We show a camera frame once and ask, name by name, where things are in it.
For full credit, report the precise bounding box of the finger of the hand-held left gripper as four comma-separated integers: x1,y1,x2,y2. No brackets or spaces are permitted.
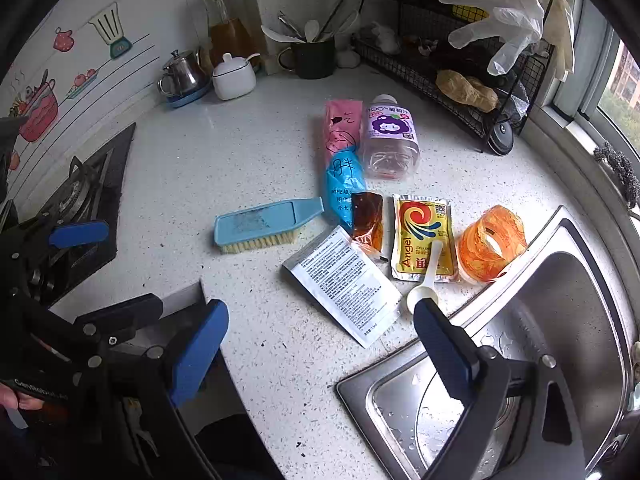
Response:
10,212,110,261
75,294,163,341

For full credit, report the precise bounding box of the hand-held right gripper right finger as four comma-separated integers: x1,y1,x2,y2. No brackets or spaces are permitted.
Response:
414,297,593,480

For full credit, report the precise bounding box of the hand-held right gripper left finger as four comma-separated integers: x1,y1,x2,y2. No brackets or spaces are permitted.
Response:
105,299,230,480

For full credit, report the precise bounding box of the white plastic spoon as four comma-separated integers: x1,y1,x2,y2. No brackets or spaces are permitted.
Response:
406,240,445,317

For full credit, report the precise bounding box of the yellow yeast packet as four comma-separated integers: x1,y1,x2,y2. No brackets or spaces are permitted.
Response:
391,193,459,284

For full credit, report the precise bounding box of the white printed sachet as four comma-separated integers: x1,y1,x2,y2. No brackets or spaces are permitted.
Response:
281,225,404,349

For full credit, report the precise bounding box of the blue scrubbing brush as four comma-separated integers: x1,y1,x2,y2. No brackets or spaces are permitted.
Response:
214,197,325,255

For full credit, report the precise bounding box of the brown sauce sachet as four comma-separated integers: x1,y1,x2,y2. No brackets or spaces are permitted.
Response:
350,192,386,262

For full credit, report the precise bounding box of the pink and blue plastic bag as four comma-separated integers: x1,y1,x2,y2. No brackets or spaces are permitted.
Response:
319,99,366,234

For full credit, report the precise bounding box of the clear juice bottle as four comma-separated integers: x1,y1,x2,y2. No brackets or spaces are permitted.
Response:
362,93,422,181

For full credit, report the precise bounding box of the person's left hand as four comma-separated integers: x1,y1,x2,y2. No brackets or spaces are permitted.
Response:
0,384,48,413

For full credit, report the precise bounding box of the black gas stove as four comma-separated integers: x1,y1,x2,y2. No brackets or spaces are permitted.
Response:
0,122,137,307

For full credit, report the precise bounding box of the stainless steel sink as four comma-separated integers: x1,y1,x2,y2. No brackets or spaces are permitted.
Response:
335,205,640,480

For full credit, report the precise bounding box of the blue saucer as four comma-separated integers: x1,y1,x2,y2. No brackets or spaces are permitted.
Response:
165,80,214,109

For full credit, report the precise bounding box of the steel teapot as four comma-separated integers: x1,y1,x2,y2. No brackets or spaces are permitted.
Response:
157,49,209,99

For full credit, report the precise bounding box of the white lidded jar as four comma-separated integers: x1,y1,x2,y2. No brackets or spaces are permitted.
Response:
212,52,262,101

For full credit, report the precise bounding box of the dark steel wool scrubber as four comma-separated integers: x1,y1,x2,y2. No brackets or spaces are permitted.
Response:
593,142,640,209

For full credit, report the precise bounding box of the glass oil carafe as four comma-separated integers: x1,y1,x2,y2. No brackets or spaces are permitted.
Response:
197,0,262,69

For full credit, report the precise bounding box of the ginger root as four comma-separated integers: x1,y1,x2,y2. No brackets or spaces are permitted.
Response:
435,68,500,112

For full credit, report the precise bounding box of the large white ladle spoon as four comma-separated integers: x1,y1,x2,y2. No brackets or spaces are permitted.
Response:
261,24,303,45

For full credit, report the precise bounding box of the dark mug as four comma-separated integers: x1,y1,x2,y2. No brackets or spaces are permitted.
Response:
277,37,337,80

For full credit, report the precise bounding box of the black plastic bag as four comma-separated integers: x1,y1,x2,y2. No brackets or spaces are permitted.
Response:
447,37,528,92

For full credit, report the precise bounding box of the garlic bulb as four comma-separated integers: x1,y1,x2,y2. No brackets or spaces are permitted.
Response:
369,22,402,54
336,35,362,69

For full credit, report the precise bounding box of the cream rubber glove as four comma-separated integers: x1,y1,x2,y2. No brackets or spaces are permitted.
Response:
542,0,576,82

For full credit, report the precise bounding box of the wooden chopstick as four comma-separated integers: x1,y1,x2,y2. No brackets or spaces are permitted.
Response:
318,0,351,41

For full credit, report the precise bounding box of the clear disposable glove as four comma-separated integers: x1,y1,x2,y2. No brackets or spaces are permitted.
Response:
435,0,554,77

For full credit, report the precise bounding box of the kitchen wall sticker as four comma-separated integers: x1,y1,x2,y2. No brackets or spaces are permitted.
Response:
0,2,152,202

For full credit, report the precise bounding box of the black wire rack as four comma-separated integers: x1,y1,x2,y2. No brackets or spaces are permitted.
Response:
352,0,557,157

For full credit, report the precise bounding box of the aluminium window frame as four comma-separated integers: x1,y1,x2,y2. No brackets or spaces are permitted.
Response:
525,0,640,223

